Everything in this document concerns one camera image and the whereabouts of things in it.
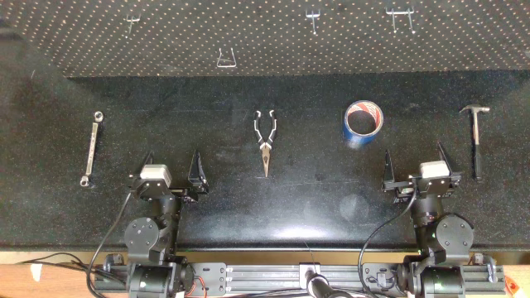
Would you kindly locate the black and white pliers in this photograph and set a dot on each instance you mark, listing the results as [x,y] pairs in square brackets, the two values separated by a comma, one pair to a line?
[266,153]

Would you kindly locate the mounting rail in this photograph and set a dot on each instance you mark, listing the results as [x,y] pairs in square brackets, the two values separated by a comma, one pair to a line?
[265,277]

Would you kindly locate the metal hook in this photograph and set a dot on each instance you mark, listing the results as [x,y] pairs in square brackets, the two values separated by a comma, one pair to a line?
[313,16]
[226,65]
[132,19]
[400,12]

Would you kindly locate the hammer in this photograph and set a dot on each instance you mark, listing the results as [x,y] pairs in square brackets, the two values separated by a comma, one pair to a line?
[477,140]

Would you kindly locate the wrench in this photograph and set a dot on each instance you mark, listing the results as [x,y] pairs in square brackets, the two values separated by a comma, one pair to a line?
[92,149]

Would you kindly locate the roll of blue tape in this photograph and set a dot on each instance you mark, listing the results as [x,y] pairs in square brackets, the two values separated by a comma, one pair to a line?
[360,138]

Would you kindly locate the black pegboard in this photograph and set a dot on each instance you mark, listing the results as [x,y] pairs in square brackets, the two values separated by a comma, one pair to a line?
[290,45]

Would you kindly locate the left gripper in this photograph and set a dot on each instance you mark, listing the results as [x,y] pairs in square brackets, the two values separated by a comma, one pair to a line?
[151,191]

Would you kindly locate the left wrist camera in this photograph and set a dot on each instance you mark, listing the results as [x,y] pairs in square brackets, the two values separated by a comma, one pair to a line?
[156,174]

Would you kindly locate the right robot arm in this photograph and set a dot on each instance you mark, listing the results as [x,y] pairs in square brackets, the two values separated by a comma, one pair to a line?
[453,240]

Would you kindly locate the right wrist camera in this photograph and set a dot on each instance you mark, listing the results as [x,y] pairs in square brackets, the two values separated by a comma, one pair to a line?
[434,169]

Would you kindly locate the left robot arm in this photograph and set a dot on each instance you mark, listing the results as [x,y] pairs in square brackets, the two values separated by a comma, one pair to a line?
[143,240]

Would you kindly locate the white tape strip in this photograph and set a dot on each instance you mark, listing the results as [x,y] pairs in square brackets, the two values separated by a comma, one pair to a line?
[36,271]

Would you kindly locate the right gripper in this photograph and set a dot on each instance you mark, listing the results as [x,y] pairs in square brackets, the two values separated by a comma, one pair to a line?
[435,186]

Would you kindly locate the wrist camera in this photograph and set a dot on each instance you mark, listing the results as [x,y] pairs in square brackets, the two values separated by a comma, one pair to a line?
[156,174]
[434,169]

